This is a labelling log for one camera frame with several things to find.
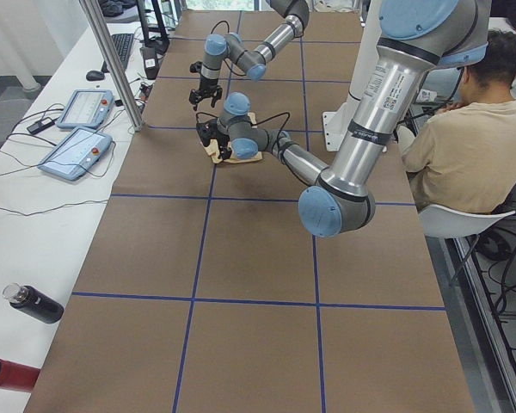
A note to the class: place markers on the black computer mouse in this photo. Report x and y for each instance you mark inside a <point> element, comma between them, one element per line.
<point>94,76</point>

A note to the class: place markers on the white chair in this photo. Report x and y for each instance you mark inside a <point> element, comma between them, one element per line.
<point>443,222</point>

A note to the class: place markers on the small black adapter box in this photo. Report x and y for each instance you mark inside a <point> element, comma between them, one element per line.
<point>40,126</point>

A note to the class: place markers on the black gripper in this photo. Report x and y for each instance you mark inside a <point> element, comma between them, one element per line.
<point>206,84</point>
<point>223,144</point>

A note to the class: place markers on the cream long-sleeve printed shirt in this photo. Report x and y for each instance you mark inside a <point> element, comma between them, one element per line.
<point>238,125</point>

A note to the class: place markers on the black keyboard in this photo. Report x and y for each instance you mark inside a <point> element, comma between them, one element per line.
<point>123,46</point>

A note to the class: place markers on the blue teach pendant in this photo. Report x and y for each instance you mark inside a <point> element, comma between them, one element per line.
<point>86,107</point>
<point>76,154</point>

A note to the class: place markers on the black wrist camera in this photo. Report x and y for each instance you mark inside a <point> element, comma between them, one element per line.
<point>196,67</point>
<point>207,131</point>

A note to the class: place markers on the black water bottle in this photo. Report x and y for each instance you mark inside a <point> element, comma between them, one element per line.
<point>34,303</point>

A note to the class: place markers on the far blue teach pendant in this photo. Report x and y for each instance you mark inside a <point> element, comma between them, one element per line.
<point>86,107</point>

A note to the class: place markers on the person in beige shirt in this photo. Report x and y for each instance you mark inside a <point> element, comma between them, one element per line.
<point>464,157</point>

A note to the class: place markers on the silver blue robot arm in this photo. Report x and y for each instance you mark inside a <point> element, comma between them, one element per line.
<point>415,37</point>
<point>251,62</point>

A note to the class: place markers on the black box with label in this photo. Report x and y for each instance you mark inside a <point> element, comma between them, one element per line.
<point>150,62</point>

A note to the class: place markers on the aluminium frame post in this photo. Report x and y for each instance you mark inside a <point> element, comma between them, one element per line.
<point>100,29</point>

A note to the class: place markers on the red cylinder bottle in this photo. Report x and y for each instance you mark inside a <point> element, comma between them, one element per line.
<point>17,377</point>

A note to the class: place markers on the near blue teach pendant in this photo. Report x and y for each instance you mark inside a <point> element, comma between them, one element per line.
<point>76,154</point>

